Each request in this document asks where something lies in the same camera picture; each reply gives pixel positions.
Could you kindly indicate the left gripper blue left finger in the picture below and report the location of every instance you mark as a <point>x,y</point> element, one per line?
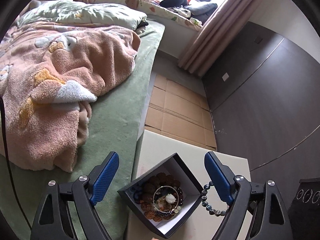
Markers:
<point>101,177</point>

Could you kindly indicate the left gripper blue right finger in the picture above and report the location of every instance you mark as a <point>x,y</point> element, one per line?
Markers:
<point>221,176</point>

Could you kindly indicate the black jewelry box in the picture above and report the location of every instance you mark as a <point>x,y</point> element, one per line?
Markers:
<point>138,195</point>

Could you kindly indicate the green bed sheet mattress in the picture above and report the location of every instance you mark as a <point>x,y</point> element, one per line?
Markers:
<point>114,126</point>

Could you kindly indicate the flattened cardboard sheet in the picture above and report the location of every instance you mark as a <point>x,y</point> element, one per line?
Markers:
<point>179,113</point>

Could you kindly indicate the dark grey wardrobe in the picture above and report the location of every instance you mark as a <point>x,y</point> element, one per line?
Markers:
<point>267,111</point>

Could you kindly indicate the pink fleece blanket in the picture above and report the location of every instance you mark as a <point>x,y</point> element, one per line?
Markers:
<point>50,75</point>

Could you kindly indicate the brown curtain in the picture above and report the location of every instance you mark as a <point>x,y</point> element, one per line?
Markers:
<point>216,34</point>

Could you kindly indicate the grey pillow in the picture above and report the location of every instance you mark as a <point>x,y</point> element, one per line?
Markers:
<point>202,10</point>

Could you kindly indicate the green patterned quilt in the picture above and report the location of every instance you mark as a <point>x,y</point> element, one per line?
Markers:
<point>73,12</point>

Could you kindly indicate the window seat patterned cushion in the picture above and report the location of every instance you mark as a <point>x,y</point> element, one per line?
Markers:
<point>179,15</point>

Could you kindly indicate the black bag on sill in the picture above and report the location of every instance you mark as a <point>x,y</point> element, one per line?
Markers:
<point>173,3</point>

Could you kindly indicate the white wall socket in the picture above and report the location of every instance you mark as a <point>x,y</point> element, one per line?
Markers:
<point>225,77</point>

